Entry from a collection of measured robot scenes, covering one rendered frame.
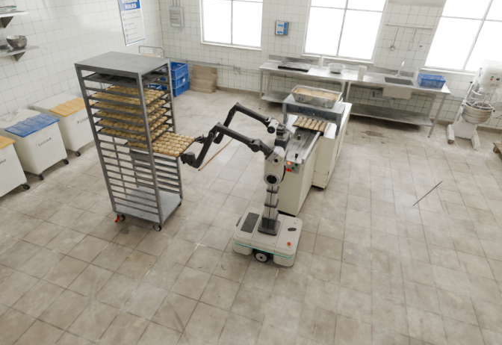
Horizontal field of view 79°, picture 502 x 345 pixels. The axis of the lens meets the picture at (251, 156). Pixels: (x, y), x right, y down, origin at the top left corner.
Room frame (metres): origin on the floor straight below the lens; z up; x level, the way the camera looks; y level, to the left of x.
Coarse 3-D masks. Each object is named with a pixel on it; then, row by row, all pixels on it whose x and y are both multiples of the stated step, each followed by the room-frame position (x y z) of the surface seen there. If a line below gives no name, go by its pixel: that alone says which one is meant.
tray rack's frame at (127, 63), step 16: (80, 64) 2.59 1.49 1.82; (96, 64) 2.60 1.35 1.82; (112, 64) 2.62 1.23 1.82; (128, 64) 2.64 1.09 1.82; (144, 64) 2.67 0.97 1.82; (160, 64) 2.74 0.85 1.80; (80, 80) 2.60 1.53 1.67; (96, 144) 2.60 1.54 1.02; (112, 192) 2.63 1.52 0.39; (160, 192) 2.96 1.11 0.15; (128, 208) 2.64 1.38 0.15; (144, 208) 2.65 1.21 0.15
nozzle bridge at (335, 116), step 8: (288, 96) 3.74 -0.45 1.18; (288, 104) 3.52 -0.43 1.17; (296, 104) 3.50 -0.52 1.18; (304, 104) 3.51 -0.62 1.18; (336, 104) 3.56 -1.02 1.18; (344, 104) 3.57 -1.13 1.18; (288, 112) 3.55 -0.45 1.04; (296, 112) 3.56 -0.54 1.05; (312, 112) 3.49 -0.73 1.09; (320, 112) 3.45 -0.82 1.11; (328, 112) 3.33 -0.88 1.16; (336, 112) 3.31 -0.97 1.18; (320, 120) 3.40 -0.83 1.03; (328, 120) 3.36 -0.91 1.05; (336, 120) 3.29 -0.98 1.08; (336, 128) 3.39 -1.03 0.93
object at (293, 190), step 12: (300, 132) 3.42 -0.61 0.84; (288, 144) 3.10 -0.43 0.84; (300, 144) 3.11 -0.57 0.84; (288, 156) 2.84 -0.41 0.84; (300, 156) 2.85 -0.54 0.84; (312, 156) 3.05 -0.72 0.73; (300, 168) 2.73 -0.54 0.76; (312, 168) 3.19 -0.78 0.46; (288, 180) 2.77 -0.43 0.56; (300, 180) 2.72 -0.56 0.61; (288, 192) 2.77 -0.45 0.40; (300, 192) 2.72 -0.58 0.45; (288, 204) 2.76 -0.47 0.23; (300, 204) 2.81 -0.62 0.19
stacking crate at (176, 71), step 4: (172, 64) 7.11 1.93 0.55; (176, 64) 7.11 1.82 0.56; (184, 64) 7.06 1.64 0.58; (172, 68) 7.11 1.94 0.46; (176, 68) 7.11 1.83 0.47; (180, 68) 6.72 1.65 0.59; (184, 68) 6.89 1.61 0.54; (172, 72) 6.50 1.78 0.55; (176, 72) 6.56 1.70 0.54; (180, 72) 6.72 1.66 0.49; (184, 72) 6.89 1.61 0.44; (172, 76) 6.51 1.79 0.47; (176, 76) 6.55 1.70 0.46; (180, 76) 6.71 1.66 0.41
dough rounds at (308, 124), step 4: (300, 116) 3.71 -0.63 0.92; (300, 120) 3.59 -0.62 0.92; (304, 120) 3.60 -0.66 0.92; (308, 120) 3.60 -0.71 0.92; (316, 120) 3.61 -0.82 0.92; (296, 124) 3.48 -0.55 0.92; (300, 124) 3.48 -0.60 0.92; (304, 124) 3.51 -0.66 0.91; (308, 124) 3.49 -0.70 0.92; (312, 124) 3.50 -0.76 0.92; (316, 124) 3.51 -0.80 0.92; (320, 124) 3.54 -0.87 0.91; (324, 124) 3.51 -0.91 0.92; (312, 128) 3.41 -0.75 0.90; (316, 128) 3.38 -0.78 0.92; (320, 128) 3.38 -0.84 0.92; (324, 128) 3.43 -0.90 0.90
